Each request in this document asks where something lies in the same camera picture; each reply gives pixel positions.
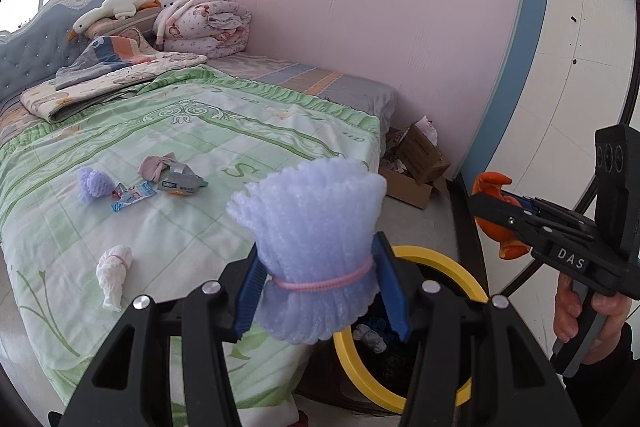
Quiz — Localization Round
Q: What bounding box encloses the white cloth bundle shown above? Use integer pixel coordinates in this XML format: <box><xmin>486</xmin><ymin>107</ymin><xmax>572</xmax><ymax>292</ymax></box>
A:
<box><xmin>96</xmin><ymin>245</ymin><xmax>132</xmax><ymax>312</ymax></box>

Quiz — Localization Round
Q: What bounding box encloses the blue candy wrapper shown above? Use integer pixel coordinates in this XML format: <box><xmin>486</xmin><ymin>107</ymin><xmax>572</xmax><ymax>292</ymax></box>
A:
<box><xmin>112</xmin><ymin>181</ymin><xmax>156</xmax><ymax>212</ymax></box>

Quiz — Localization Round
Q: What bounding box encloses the silver snack bag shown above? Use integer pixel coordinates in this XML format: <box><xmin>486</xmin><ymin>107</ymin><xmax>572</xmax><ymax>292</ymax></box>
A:
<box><xmin>156</xmin><ymin>162</ymin><xmax>208</xmax><ymax>196</ymax></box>

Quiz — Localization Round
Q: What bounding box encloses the white tissue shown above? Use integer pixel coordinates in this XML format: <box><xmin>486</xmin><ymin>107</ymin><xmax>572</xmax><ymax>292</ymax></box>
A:
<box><xmin>352</xmin><ymin>324</ymin><xmax>387</xmax><ymax>355</ymax></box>

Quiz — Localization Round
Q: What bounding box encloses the pink cloth scrap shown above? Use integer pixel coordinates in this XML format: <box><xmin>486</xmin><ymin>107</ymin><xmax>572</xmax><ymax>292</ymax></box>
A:
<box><xmin>138</xmin><ymin>153</ymin><xmax>177</xmax><ymax>183</ymax></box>

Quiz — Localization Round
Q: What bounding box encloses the yellow rimmed black trash bin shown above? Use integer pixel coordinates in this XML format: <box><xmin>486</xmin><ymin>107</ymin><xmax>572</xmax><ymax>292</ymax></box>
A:
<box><xmin>333</xmin><ymin>245</ymin><xmax>488</xmax><ymax>414</ymax></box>

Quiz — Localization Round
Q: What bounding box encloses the right hand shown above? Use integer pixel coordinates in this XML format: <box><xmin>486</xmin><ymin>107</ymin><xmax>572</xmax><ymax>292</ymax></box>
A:
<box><xmin>552</xmin><ymin>274</ymin><xmax>633</xmax><ymax>365</ymax></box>

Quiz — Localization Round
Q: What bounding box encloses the green patterned quilt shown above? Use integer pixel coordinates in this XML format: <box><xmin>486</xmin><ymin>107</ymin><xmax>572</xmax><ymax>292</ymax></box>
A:
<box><xmin>1</xmin><ymin>66</ymin><xmax>381</xmax><ymax>400</ymax></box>

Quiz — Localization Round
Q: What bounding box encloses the cardboard box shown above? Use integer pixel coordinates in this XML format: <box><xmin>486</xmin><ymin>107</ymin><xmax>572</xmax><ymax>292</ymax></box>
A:
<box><xmin>378</xmin><ymin>117</ymin><xmax>450</xmax><ymax>210</ymax></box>

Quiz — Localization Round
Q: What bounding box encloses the striped bed sheet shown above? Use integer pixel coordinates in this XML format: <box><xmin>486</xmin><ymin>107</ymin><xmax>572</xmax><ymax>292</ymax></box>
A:
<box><xmin>207</xmin><ymin>52</ymin><xmax>398</xmax><ymax>134</ymax></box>

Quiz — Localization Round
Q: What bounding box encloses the folded cartoon blanket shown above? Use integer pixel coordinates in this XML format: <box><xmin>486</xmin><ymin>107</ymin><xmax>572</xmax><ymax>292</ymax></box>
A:
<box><xmin>21</xmin><ymin>52</ymin><xmax>207</xmax><ymax>124</ymax></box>

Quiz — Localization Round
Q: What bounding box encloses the blue orange striped pillow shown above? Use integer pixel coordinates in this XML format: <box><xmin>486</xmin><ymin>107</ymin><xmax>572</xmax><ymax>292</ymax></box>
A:
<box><xmin>53</xmin><ymin>36</ymin><xmax>156</xmax><ymax>91</ymax></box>

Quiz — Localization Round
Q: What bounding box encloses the blue tufted headboard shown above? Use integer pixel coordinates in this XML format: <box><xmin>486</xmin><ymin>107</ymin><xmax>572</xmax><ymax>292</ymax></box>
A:
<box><xmin>0</xmin><ymin>0</ymin><xmax>104</xmax><ymax>109</ymax></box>

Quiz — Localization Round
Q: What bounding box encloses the pink floral folded comforter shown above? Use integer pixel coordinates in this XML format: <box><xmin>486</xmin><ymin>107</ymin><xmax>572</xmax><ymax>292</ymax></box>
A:
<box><xmin>153</xmin><ymin>0</ymin><xmax>252</xmax><ymax>60</ymax></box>

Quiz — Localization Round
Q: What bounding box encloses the white goose plush toy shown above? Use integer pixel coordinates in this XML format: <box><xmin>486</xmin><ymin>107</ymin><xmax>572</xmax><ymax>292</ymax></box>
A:
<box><xmin>67</xmin><ymin>0</ymin><xmax>162</xmax><ymax>41</ymax></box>

